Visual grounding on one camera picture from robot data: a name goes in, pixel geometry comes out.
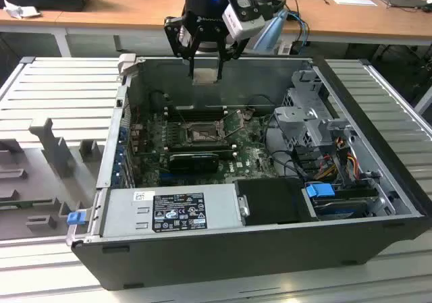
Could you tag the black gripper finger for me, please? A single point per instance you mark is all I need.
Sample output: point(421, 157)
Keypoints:
point(233, 51)
point(177, 40)

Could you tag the silver square CPU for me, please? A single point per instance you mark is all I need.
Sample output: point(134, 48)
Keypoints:
point(204, 77)

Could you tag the black RAM slot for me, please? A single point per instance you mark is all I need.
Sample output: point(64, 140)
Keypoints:
point(202, 151)
point(199, 110)
point(202, 145)
point(199, 116)

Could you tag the CPU socket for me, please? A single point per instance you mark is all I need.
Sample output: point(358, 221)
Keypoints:
point(204, 132)

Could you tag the pale blue teach pendant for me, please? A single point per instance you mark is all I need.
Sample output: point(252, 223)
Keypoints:
point(271, 29)

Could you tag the wooden desk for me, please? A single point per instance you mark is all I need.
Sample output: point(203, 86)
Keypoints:
point(118, 9)

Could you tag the silver metal drive cage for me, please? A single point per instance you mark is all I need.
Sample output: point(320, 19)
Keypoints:
point(303, 120)

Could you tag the green motherboard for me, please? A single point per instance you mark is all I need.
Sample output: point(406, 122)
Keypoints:
point(243, 154)

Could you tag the black graphics card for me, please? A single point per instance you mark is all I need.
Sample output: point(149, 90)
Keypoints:
point(192, 163)

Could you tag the white paper sheet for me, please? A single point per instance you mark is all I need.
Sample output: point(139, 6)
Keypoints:
point(354, 1)

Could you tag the crumpled white paper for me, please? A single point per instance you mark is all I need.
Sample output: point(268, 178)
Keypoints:
point(20, 11)

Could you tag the hard disk in blue carrier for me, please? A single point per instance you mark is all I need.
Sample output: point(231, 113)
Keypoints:
point(319, 191)

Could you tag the grey parts rack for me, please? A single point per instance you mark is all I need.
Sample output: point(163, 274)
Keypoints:
point(54, 168)

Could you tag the silver power supply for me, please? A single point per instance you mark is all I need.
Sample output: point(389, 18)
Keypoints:
point(125, 212)

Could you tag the blue plastic case latch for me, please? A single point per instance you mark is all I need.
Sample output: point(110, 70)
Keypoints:
point(75, 218)

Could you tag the black open PC case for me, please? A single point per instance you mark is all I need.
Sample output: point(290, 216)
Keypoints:
point(236, 262)

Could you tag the green RAM stick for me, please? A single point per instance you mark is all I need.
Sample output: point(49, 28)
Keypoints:
point(23, 203)

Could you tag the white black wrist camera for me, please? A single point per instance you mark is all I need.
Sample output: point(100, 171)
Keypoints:
point(243, 21)

